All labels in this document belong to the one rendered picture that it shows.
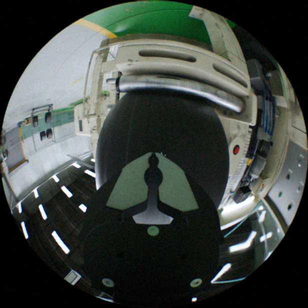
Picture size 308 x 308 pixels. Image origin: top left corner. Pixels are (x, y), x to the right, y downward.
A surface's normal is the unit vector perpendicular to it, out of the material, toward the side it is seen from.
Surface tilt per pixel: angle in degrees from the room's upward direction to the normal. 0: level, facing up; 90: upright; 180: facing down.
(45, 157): 90
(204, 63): 90
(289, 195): 90
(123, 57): 90
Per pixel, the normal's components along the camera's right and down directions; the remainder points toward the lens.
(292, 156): -1.00, -0.05
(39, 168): 0.95, 0.18
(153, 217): 0.01, 0.23
